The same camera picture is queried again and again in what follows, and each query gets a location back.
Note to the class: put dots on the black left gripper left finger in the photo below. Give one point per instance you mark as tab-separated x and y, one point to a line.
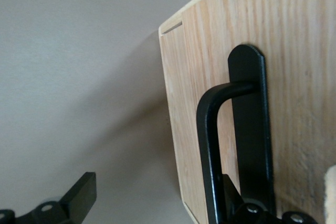
76	203

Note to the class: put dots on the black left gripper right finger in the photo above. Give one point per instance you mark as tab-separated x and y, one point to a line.
236	214

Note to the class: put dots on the wooden drawer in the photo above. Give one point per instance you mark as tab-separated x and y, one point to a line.
296	77

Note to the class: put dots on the wooden drawer cabinet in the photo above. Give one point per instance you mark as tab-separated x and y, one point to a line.
170	103

